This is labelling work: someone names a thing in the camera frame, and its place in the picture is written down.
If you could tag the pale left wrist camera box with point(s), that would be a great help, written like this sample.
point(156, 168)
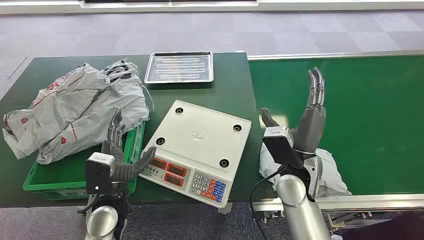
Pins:
point(97, 172)

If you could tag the rectangular metal tray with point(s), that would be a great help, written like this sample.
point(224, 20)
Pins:
point(179, 68)

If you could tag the white electronic weighing scale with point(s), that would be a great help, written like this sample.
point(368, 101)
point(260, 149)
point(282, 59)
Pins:
point(198, 142)

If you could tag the small white-grey courier package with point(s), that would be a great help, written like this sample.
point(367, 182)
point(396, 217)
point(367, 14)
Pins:
point(331, 175)

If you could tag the green plastic basket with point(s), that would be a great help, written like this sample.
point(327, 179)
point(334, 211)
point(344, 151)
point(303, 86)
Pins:
point(66, 174)

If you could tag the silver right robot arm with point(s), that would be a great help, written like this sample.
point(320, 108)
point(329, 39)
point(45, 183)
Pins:
point(298, 205)

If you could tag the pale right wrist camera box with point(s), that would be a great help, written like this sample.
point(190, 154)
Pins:
point(281, 145)

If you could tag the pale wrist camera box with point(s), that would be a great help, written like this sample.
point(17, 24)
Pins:
point(281, 145)
point(97, 172)

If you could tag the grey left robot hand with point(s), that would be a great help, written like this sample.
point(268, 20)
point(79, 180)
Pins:
point(116, 152)

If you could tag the grey courier bag red stripe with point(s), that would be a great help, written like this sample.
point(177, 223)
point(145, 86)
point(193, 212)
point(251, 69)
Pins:
point(59, 99)

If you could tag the grey courier bag black print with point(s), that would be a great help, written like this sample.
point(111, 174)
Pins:
point(116, 99)

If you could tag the dark green work table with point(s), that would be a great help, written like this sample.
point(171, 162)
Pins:
point(228, 86)

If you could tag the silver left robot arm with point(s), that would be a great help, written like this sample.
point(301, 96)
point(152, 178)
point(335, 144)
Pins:
point(102, 222)

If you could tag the green conveyor belt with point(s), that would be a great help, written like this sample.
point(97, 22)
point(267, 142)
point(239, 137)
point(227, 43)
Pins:
point(364, 116)

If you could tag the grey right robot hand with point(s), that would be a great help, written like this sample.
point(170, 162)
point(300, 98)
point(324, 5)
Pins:
point(309, 129)

